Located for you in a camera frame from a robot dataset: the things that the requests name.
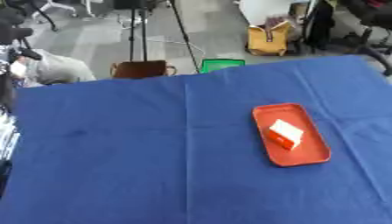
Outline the yellow bag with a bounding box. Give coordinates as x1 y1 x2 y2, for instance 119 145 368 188
245 20 293 57

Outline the orange rectangular tray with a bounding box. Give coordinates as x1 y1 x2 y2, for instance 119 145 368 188
251 102 333 168

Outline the black office chair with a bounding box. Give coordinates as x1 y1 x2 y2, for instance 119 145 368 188
338 0 392 77

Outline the black tripod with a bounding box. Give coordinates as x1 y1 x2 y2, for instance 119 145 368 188
111 0 202 74

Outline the white office chair base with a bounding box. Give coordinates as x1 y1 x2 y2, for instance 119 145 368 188
31 0 80 22

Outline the green plastic bin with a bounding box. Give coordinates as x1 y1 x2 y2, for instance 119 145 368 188
199 58 247 74

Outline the white and orange small box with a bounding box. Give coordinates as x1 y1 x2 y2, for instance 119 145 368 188
268 118 305 151

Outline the brown wooden chair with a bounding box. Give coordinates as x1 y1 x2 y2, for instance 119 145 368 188
108 59 178 80

